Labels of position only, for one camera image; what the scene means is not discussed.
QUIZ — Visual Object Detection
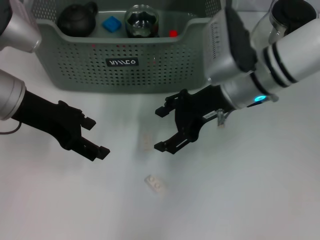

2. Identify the glass teacup with black base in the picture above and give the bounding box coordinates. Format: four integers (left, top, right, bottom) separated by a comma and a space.
124, 4, 160, 38

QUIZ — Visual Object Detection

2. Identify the white two-stud brick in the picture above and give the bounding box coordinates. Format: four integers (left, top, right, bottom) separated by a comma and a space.
140, 132, 154, 151
144, 174, 168, 196

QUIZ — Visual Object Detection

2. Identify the glass carafe with black handle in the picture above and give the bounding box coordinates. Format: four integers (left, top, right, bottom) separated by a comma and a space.
249, 0, 318, 50

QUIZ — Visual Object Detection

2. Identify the grey perforated storage bin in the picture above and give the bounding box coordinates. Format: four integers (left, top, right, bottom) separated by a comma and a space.
22, 0, 237, 95

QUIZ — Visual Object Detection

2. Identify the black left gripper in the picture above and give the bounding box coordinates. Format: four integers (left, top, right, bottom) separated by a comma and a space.
11, 89, 111, 162

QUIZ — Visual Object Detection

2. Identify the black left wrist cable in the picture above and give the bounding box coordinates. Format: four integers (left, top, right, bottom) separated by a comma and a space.
0, 121, 23, 135

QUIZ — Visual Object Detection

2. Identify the right wrist cable silver plug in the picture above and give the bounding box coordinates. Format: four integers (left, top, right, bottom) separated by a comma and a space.
215, 108, 235, 130

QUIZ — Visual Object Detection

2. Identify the blue four-stud brick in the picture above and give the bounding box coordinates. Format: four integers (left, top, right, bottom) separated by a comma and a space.
101, 16, 123, 33

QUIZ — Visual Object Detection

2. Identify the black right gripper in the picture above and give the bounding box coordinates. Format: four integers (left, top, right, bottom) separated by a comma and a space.
153, 85, 236, 155

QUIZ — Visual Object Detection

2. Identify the dark clay teapot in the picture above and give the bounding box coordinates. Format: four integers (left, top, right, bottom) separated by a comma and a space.
56, 1, 99, 37

